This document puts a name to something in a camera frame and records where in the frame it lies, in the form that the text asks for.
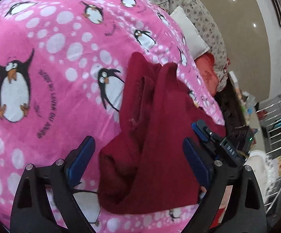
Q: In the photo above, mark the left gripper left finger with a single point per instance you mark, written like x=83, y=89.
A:
x=31, y=211

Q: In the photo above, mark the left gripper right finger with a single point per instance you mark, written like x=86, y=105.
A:
x=245, y=210

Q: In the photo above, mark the dark red garment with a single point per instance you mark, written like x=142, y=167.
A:
x=143, y=169

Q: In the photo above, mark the dark carved headboard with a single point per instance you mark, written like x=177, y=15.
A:
x=232, y=111

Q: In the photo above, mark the metal drying rack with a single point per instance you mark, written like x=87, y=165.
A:
x=269, y=117

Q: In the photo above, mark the red embroidered cushion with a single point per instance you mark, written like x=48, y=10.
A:
x=205, y=64

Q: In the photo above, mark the white pillow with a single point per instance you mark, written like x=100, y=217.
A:
x=196, y=45

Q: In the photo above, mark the pink penguin blanket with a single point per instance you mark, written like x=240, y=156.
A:
x=62, y=68

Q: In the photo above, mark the floral quilt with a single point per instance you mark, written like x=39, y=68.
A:
x=207, y=28

